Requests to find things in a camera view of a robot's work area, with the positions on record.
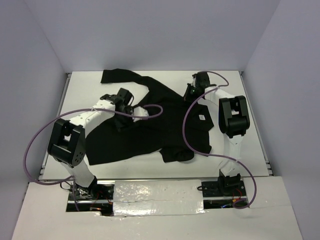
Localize purple cable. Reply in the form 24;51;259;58
23;104;164;186
182;70;257;209

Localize black long sleeve shirt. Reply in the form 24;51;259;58
85;68;214;166

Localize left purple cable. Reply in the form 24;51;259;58
23;104;164;186

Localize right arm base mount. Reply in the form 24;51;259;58
197;174;246;198

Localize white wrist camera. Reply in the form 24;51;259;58
132;106;149;117
191;73;200;88

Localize aluminium rail left edge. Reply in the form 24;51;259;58
38;72;72;182

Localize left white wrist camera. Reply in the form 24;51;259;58
132;106;149;117

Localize aluminium rail right edge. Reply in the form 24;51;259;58
239;71;274;177

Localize aluminium rail edge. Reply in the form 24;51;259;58
239;71;274;177
38;72;72;182

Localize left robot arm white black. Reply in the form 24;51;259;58
47;88;134;199

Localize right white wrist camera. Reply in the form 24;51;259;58
191;73;200;88

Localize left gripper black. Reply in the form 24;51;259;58
113;107;138;135

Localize white foam board front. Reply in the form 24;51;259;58
12;177;302;240

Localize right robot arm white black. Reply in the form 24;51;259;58
182;71;250;196

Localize silver foil sheet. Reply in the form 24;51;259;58
112;179;205;217

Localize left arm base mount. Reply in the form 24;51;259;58
61;183;115;216

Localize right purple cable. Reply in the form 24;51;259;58
182;70;257;209

